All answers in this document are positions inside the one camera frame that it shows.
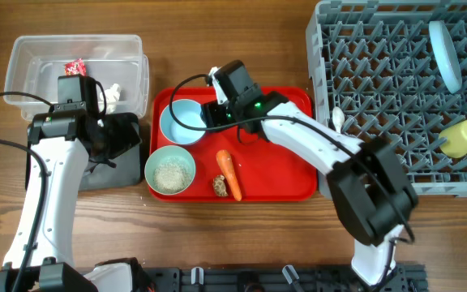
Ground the light blue small bowl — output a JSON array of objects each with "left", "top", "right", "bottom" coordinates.
[{"left": 160, "top": 99, "right": 206, "bottom": 145}]

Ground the white tissue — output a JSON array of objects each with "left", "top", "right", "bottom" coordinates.
[{"left": 101, "top": 84, "right": 122, "bottom": 114}]

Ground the green bowl with rice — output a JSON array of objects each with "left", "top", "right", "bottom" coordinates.
[{"left": 144, "top": 145, "right": 196, "bottom": 195}]

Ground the red snack wrapper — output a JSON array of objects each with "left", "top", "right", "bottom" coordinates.
[{"left": 64, "top": 58, "right": 87, "bottom": 75}]

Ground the white plastic spoon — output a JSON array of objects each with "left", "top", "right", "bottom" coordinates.
[{"left": 332, "top": 106, "right": 345, "bottom": 133}]

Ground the light blue plate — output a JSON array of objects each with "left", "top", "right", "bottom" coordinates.
[{"left": 429, "top": 20, "right": 462, "bottom": 93}]

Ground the yellow plastic cup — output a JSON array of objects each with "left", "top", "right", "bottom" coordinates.
[{"left": 439, "top": 120, "right": 467, "bottom": 158}]

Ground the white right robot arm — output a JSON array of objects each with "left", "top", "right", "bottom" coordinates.
[{"left": 201, "top": 92, "right": 418, "bottom": 287}]

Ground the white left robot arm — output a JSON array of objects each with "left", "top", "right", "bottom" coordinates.
[{"left": 0, "top": 109, "right": 151, "bottom": 291}]

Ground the grey dishwasher rack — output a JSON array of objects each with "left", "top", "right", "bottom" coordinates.
[{"left": 306, "top": 1, "right": 467, "bottom": 197}]

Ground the black tray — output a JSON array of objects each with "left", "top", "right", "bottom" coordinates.
[{"left": 24, "top": 113, "right": 142, "bottom": 191}]

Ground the orange carrot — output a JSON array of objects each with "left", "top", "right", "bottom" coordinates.
[{"left": 216, "top": 150, "right": 242, "bottom": 201}]

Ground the red serving tray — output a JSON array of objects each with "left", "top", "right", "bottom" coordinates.
[{"left": 149, "top": 87, "right": 318, "bottom": 203}]

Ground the brown shiitake mushroom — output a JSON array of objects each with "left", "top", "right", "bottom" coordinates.
[{"left": 212, "top": 174, "right": 228, "bottom": 197}]

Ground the clear plastic bin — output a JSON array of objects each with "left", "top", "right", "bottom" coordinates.
[{"left": 4, "top": 34, "right": 149, "bottom": 118}]

